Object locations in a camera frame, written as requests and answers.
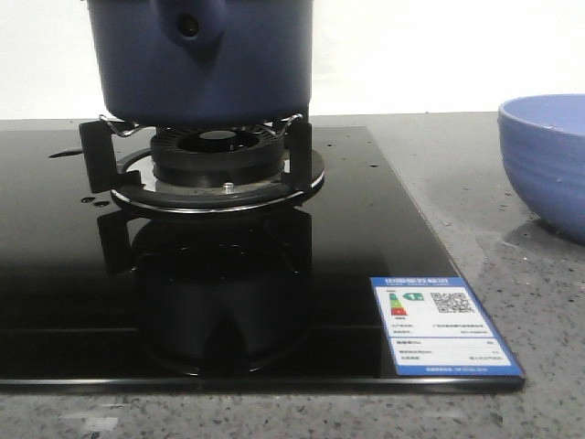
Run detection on dark blue cooking pot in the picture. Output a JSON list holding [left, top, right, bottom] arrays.
[[87, 1, 313, 126]]

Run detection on blue ribbed bowl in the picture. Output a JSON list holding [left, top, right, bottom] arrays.
[[497, 94, 584, 243]]

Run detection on black metal pot support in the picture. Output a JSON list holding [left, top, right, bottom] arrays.
[[80, 113, 324, 215]]

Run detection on black round gas burner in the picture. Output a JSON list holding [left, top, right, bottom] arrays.
[[150, 129, 284, 187]]

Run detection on blue energy label sticker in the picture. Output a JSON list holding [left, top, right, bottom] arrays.
[[370, 276, 522, 377]]

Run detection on black glass gas stove top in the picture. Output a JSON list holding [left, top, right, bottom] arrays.
[[1, 126, 525, 393]]

